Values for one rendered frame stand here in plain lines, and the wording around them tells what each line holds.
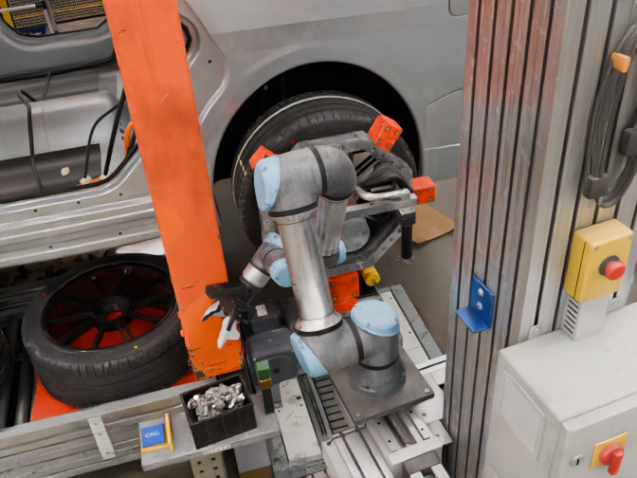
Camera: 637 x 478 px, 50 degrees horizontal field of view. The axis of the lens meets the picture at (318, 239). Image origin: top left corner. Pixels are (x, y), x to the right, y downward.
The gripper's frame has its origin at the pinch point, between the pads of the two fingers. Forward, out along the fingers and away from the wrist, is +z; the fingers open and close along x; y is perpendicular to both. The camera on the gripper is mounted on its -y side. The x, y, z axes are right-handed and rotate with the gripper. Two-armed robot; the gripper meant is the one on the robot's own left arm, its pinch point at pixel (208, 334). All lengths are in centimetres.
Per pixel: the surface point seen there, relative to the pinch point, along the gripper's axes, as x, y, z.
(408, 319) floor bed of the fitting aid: 46, 116, -24
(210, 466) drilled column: -1.8, 28.9, 40.3
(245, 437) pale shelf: -8.5, 27.7, 23.4
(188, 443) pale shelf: -1.5, 16.1, 34.8
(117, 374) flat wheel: 40, 5, 41
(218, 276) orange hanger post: 7.6, -3.4, -14.9
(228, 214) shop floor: 182, 90, -2
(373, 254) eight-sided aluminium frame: 27, 59, -42
